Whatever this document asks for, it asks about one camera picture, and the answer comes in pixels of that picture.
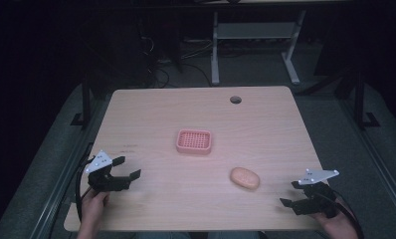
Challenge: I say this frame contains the person's right hand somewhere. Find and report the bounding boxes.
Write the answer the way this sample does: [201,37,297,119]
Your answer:
[312,211,360,239]

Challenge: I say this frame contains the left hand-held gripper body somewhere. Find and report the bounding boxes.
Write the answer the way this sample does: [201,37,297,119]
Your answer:
[85,150,131,193]

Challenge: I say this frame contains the pink soap dish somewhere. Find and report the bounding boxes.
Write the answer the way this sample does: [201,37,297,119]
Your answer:
[175,128,213,156]

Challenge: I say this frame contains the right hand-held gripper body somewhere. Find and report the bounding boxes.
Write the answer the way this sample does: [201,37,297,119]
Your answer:
[292,168,340,219]

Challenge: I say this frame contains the black metal stand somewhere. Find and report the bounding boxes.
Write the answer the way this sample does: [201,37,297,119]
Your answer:
[70,71,95,129]
[351,71,382,131]

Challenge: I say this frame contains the aluminium rail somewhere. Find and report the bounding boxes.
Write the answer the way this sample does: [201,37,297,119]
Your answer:
[338,98,396,218]
[28,99,115,239]

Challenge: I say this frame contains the black cable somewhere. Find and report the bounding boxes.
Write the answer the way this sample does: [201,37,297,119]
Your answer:
[74,142,95,222]
[329,193,365,239]

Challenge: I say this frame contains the person's left hand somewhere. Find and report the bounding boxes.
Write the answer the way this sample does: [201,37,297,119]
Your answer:
[80,191,110,231]

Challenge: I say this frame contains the white metal desk frame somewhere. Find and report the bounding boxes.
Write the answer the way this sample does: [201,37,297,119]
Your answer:
[210,10,307,87]

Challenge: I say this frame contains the tangle of floor cables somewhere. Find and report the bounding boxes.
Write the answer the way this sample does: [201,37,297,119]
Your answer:
[137,31,214,88]

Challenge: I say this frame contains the orange oval soap bar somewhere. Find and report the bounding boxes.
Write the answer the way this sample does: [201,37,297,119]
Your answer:
[229,166,262,191]

